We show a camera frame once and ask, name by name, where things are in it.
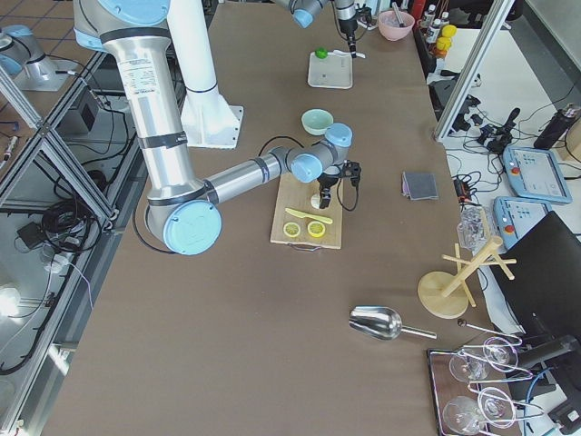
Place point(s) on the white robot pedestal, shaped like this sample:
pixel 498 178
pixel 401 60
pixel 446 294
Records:
pixel 207 118

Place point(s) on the pale green bowl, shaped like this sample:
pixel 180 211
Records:
pixel 316 121

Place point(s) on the grey folded cloth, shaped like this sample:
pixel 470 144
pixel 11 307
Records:
pixel 419 186

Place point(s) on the blue teach pendant far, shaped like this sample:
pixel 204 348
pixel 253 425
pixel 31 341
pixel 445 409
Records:
pixel 534 173

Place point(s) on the white ceramic spoon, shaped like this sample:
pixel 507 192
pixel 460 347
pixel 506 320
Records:
pixel 347 53

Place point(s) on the metal tube in bowl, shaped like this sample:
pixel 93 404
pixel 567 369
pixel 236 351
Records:
pixel 398 15

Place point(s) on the green lime toy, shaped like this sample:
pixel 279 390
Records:
pixel 321 53

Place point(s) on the blue teach pendant near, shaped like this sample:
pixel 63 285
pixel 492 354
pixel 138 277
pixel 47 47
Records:
pixel 516 216

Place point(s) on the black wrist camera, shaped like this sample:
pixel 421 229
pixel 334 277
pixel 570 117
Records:
pixel 351 170

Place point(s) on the wine glass rack tray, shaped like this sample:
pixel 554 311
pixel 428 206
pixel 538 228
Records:
pixel 469 388

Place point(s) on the bamboo cutting board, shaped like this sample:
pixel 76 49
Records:
pixel 296 195

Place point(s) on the black monitor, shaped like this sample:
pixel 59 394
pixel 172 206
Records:
pixel 545 293

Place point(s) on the blue teach pendant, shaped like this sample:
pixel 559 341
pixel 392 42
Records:
pixel 534 173
pixel 516 216

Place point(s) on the lemon half near handle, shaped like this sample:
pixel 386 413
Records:
pixel 316 229

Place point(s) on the pink bowl with cubes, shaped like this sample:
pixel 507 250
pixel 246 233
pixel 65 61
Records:
pixel 389 25

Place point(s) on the wooden mug tree stand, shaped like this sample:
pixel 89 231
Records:
pixel 447 296

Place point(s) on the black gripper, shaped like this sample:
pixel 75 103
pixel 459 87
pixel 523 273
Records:
pixel 347 24
pixel 325 183

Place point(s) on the yellow plastic knife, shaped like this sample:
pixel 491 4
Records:
pixel 303 215

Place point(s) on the silver metal scoop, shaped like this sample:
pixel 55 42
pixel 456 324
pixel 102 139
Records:
pixel 383 323

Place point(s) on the aluminium frame post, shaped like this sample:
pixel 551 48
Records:
pixel 496 17

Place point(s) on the white rectangular tray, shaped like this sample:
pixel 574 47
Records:
pixel 333 72

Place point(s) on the black water bottle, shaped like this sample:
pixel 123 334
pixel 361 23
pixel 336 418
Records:
pixel 561 121

